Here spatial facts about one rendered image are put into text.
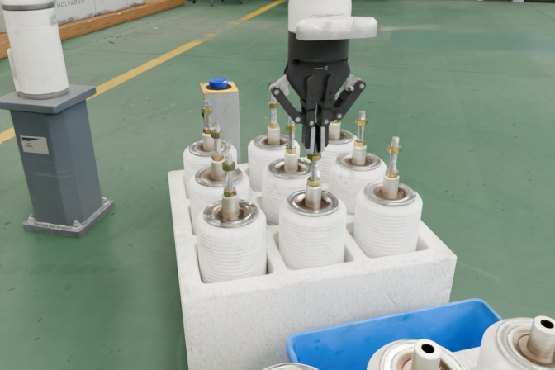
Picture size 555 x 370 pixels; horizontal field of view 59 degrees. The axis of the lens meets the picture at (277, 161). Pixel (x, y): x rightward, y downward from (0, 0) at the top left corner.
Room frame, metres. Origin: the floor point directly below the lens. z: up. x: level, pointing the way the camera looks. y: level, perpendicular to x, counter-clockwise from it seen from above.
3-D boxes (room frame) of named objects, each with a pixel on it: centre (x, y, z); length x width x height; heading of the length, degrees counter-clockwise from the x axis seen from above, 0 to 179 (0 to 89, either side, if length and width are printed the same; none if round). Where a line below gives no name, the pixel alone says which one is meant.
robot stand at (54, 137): (0.99, 0.48, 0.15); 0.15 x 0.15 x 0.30; 76
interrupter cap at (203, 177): (0.69, 0.09, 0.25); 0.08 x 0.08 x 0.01
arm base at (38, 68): (0.99, 0.48, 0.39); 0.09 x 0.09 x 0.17; 76
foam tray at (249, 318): (0.72, -0.02, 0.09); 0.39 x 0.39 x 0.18; 14
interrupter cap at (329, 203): (0.61, -0.05, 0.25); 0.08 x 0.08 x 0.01
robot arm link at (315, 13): (0.59, -0.05, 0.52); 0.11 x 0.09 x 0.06; 14
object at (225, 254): (0.58, 0.06, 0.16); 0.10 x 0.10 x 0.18
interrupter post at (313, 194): (0.61, -0.05, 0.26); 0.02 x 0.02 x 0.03
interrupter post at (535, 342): (0.34, -0.24, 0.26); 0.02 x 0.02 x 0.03
